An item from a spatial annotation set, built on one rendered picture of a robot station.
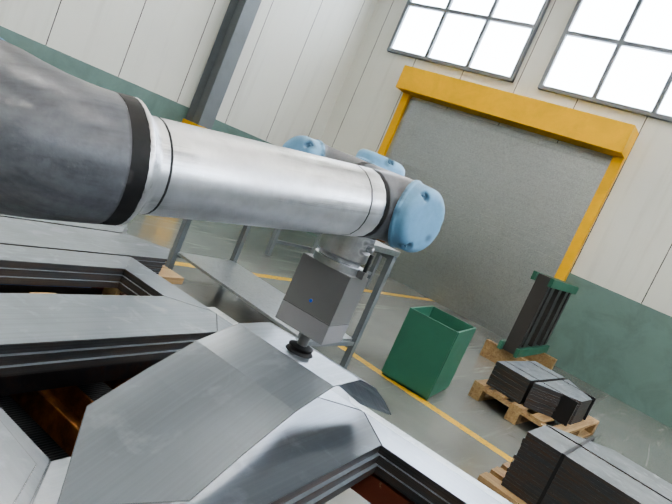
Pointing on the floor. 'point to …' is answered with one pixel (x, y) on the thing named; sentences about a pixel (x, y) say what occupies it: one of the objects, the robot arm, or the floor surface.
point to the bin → (427, 350)
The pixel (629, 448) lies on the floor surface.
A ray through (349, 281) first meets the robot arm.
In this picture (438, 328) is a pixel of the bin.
